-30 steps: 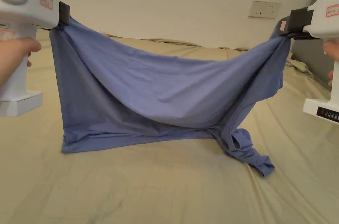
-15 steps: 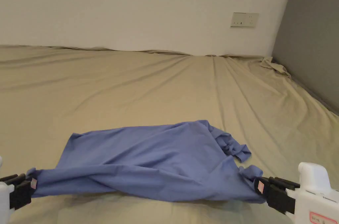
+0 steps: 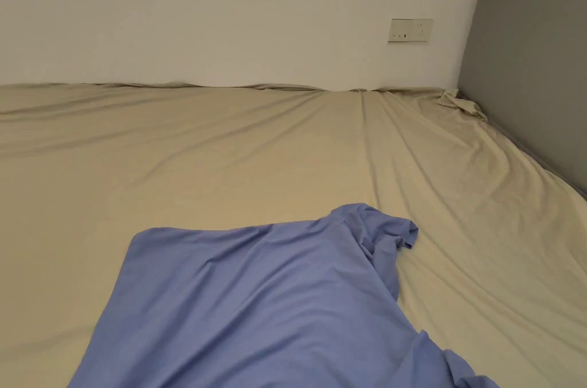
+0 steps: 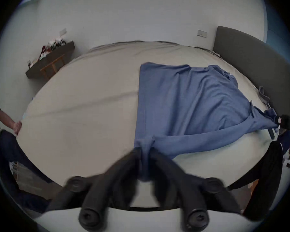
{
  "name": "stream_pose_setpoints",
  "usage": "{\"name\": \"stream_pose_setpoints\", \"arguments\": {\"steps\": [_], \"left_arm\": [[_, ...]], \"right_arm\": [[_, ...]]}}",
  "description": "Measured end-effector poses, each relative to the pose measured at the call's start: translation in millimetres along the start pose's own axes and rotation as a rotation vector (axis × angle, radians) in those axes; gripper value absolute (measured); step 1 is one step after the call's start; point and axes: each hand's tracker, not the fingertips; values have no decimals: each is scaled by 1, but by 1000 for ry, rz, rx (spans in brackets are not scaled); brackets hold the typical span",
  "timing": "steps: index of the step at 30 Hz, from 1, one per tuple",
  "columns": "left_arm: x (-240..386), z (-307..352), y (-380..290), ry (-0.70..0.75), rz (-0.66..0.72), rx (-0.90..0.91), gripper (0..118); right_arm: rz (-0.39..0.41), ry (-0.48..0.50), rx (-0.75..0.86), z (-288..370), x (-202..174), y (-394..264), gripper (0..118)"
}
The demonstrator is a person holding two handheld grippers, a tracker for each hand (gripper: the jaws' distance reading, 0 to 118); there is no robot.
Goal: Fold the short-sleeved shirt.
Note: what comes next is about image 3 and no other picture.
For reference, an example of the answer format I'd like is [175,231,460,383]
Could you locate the bed with beige sheet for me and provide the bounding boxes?
[0,81,587,388]

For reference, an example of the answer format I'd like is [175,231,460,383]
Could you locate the blue shirt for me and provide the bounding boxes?
[66,204,501,388]

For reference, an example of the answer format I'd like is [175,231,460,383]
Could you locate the grey padded headboard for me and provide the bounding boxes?
[457,0,587,201]

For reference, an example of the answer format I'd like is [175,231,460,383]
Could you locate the white wall socket panel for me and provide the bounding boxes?
[388,18,435,45]

